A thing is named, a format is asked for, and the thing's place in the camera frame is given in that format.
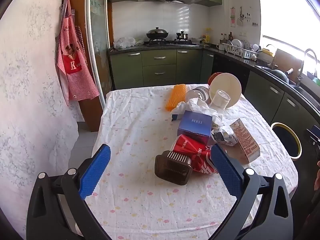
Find chrome kitchen faucet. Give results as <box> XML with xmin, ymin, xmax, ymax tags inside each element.
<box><xmin>296</xmin><ymin>49</ymin><xmax>318</xmax><ymax>87</ymax></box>

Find white floral tablecloth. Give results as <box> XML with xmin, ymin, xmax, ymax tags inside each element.
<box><xmin>91</xmin><ymin>83</ymin><xmax>299</xmax><ymax>240</ymax></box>

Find black yellow-rimmed trash bin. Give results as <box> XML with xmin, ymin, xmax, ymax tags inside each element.
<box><xmin>271</xmin><ymin>122</ymin><xmax>303</xmax><ymax>160</ymax></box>

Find red checked apron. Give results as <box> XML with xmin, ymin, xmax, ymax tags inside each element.
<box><xmin>55</xmin><ymin>0</ymin><xmax>100</xmax><ymax>105</ymax></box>

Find black gas stove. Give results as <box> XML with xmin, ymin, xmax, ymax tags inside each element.
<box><xmin>144</xmin><ymin>39</ymin><xmax>200</xmax><ymax>47</ymax></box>

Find red bowl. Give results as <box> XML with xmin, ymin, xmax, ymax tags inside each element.
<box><xmin>207</xmin><ymin>72</ymin><xmax>223</xmax><ymax>85</ymax></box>

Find clear plastic cup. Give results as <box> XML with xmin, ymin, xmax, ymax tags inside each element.
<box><xmin>209</xmin><ymin>89</ymin><xmax>231</xmax><ymax>109</ymax></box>

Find green kitchen base cabinets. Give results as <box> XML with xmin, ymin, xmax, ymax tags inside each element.
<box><xmin>109</xmin><ymin>48</ymin><xmax>313</xmax><ymax>130</ymax></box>

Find beige drink carton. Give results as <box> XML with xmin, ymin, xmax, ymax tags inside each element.
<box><xmin>229</xmin><ymin>118</ymin><xmax>260</xmax><ymax>163</ymax></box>

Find white round plate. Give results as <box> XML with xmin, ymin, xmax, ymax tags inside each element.
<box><xmin>209</xmin><ymin>73</ymin><xmax>242</xmax><ymax>108</ymax></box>

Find white dish rack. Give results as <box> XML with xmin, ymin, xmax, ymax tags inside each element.
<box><xmin>222</xmin><ymin>39</ymin><xmax>262</xmax><ymax>60</ymax></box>

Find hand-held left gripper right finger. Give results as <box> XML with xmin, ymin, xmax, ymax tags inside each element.
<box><xmin>211</xmin><ymin>144</ymin><xmax>293</xmax><ymax>240</ymax></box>

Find black wok with lid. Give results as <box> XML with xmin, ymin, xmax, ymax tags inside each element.
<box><xmin>146</xmin><ymin>27</ymin><xmax>169</xmax><ymax>40</ymax></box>

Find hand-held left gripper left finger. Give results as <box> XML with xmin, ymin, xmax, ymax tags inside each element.
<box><xmin>26</xmin><ymin>144</ymin><xmax>112</xmax><ymax>240</ymax></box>

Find etched glass sliding door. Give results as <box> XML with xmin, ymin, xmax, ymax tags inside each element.
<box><xmin>85</xmin><ymin>0</ymin><xmax>114</xmax><ymax>110</ymax></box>

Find orange foam fruit net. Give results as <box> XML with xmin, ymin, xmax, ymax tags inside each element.
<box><xmin>165</xmin><ymin>84</ymin><xmax>187</xmax><ymax>112</ymax></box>

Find blue cardboard box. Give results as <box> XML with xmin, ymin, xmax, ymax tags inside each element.
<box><xmin>177</xmin><ymin>110</ymin><xmax>213</xmax><ymax>146</ymax></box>

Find white crumpled paper towel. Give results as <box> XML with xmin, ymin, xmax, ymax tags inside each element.
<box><xmin>171</xmin><ymin>97</ymin><xmax>225</xmax><ymax>130</ymax></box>

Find crushed red soda can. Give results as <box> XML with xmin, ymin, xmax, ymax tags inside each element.
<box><xmin>170</xmin><ymin>134</ymin><xmax>220</xmax><ymax>175</ymax></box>

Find brown plastic tray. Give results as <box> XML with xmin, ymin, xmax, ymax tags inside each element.
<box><xmin>154</xmin><ymin>150</ymin><xmax>193</xmax><ymax>186</ymax></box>

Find white plastic bag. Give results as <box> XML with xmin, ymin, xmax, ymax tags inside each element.
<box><xmin>114</xmin><ymin>37</ymin><xmax>144</xmax><ymax>48</ymax></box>

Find condiment bottles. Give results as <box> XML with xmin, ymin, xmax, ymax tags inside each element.
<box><xmin>219</xmin><ymin>31</ymin><xmax>234</xmax><ymax>45</ymax></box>

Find dark wok in sink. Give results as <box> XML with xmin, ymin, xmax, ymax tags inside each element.
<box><xmin>270</xmin><ymin>68</ymin><xmax>294</xmax><ymax>83</ymax></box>

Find clear plastic bottle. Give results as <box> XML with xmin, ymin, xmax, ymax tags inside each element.
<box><xmin>186</xmin><ymin>86</ymin><xmax>212</xmax><ymax>104</ymax></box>

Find kitchen window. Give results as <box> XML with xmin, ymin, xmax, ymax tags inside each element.
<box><xmin>260</xmin><ymin>17</ymin><xmax>320</xmax><ymax>63</ymax></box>

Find white snack wrapper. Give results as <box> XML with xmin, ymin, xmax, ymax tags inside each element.
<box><xmin>211</xmin><ymin>124</ymin><xmax>238</xmax><ymax>147</ymax></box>

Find wooden cutting board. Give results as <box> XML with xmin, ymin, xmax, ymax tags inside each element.
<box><xmin>271</xmin><ymin>49</ymin><xmax>305</xmax><ymax>70</ymax></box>

